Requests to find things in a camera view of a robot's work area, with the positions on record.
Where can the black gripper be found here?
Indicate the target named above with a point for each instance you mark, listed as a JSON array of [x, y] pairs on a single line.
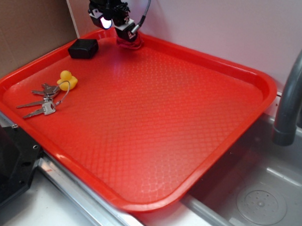
[[113, 12]]

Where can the black rectangular box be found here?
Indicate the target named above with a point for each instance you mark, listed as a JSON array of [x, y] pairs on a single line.
[[83, 48]]

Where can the yellow rubber duck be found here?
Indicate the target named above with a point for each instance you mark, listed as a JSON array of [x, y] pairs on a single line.
[[67, 81]]

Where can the brown cardboard panel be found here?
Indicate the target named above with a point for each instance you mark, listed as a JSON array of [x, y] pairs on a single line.
[[30, 29]]

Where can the silver key upper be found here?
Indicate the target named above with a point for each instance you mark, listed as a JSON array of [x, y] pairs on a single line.
[[48, 90]]

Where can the silver key long middle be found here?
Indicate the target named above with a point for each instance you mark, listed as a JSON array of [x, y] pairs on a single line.
[[46, 100]]

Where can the silver key lower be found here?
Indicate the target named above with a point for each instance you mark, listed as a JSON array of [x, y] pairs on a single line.
[[46, 109]]

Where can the red plastic tray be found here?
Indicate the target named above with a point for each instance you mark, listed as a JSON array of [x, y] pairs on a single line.
[[141, 126]]

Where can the grey curved faucet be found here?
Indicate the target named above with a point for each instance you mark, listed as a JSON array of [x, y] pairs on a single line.
[[289, 113]]

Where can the grey sink basin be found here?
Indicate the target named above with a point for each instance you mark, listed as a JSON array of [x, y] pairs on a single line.
[[252, 162]]

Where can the round sink drain cover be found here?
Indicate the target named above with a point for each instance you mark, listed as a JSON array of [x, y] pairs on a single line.
[[261, 207]]

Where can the black bracket mount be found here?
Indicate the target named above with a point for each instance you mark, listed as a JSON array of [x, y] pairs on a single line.
[[19, 155]]

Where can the silver metal rail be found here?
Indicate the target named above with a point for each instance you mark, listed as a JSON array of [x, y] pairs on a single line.
[[57, 198]]

